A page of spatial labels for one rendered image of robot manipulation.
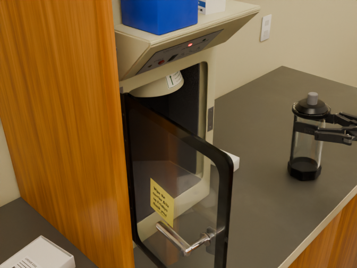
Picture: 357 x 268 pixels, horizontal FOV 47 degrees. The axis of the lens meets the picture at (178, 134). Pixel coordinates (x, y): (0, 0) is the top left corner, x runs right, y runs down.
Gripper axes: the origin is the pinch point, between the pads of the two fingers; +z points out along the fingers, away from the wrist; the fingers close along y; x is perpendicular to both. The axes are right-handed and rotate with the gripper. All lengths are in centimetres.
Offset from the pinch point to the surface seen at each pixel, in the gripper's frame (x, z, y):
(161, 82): -24, 14, 45
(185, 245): -6, -13, 68
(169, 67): -28, 10, 44
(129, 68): -33, 4, 60
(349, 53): 29, 62, -171
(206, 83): -18.9, 14.2, 28.5
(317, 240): 34.8, -7.3, 9.0
